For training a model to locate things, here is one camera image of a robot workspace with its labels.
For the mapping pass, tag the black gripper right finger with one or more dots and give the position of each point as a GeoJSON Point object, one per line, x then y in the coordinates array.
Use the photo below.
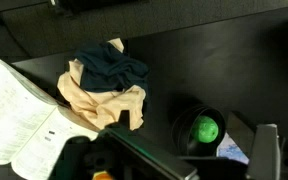
{"type": "Point", "coordinates": [260, 143]}

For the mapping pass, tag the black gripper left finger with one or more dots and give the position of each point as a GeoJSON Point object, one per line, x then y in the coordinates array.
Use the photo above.
{"type": "Point", "coordinates": [140, 153]}

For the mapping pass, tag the beige crumpled cloth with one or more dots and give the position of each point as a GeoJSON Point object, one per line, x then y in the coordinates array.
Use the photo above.
{"type": "Point", "coordinates": [101, 108]}

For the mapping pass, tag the green ball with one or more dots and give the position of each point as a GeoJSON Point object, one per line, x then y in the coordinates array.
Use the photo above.
{"type": "Point", "coordinates": [205, 129]}

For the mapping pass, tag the black bowl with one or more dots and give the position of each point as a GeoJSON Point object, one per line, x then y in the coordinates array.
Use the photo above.
{"type": "Point", "coordinates": [182, 125]}

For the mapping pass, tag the navy crumpled cloth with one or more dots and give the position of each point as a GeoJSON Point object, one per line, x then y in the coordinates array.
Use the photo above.
{"type": "Point", "coordinates": [107, 69]}

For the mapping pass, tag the open white textbook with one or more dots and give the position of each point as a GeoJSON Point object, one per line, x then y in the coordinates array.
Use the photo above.
{"type": "Point", "coordinates": [33, 126]}

